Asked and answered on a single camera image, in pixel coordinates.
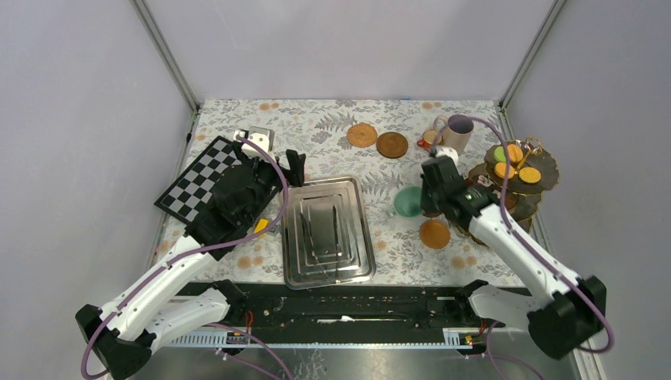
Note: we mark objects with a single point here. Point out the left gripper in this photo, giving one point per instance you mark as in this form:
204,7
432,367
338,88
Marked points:
295,175

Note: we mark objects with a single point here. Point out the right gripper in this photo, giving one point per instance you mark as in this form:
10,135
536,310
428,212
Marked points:
425,203

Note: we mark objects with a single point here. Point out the mint green cup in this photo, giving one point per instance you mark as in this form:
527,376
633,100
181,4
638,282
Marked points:
407,203

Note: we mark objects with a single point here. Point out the light orange wooden coaster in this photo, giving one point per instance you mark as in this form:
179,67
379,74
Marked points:
434,234

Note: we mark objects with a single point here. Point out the small red cup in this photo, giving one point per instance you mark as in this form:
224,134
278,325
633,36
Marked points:
429,138

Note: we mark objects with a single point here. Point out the orange waffle cookie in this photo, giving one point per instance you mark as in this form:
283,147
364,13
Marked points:
504,171

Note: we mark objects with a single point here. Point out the green macaron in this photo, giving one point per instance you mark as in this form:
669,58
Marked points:
501,154

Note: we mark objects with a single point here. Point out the brown wooden saucer coaster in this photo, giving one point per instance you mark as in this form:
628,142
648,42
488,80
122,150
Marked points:
392,145

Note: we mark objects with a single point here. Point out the woven rattan coaster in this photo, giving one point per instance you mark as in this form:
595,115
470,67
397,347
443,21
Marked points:
361,135

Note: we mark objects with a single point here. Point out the yellow waffle cookie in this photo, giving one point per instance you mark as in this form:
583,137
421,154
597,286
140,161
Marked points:
529,175

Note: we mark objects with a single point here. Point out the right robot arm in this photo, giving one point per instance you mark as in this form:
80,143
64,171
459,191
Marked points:
561,311

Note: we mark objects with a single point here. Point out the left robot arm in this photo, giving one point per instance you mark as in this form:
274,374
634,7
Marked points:
123,334

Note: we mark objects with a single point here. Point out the yellow block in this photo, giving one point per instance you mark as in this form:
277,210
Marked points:
261,225

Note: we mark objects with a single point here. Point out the stainless steel tray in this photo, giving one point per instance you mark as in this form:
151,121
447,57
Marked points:
346,194

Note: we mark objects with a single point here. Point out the three tier black cake stand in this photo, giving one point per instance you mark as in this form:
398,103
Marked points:
522,200

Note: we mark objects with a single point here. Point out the black white chessboard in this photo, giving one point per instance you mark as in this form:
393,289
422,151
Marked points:
191,191

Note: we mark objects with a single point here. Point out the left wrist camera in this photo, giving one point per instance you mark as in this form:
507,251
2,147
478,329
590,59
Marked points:
262,137

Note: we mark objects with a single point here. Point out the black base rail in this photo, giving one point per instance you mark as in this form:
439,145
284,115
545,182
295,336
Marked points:
351,314

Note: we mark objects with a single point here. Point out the aluminium frame post right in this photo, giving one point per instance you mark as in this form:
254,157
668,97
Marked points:
538,40

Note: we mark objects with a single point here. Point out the aluminium frame post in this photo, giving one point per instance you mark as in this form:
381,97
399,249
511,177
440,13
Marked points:
164,51
538,40

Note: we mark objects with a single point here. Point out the aluminium frame post left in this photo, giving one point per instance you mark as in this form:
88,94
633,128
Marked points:
164,51

